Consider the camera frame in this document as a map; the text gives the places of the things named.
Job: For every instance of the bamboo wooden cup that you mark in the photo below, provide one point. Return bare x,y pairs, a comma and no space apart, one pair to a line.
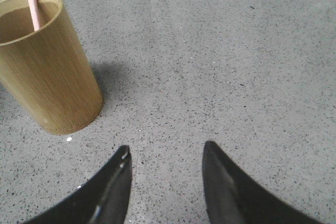
47,70

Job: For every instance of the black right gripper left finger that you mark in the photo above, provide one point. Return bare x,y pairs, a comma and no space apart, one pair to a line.
102,199

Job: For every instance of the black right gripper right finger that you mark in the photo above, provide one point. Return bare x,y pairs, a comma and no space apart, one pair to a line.
232,196

